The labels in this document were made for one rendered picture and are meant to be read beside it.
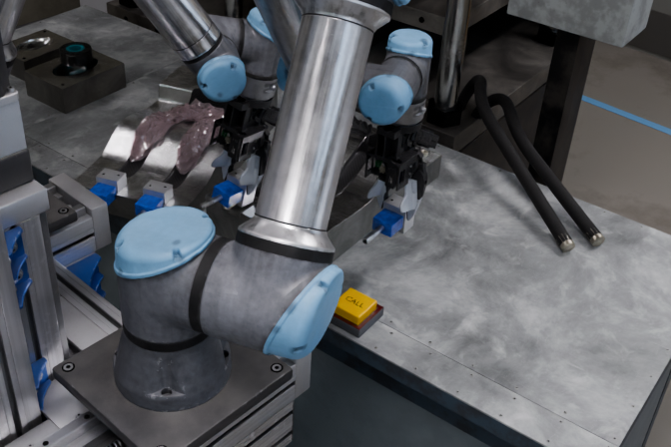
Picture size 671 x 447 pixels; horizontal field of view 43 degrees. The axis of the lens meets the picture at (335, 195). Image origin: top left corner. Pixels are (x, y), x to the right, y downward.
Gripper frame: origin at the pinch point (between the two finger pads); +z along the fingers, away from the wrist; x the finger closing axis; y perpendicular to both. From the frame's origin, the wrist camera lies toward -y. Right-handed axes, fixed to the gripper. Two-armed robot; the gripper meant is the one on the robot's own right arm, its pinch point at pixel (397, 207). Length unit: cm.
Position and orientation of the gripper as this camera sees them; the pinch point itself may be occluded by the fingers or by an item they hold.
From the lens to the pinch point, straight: 162.2
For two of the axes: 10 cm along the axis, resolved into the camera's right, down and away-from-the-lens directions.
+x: 8.1, 3.7, -4.7
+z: -0.5, 8.3, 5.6
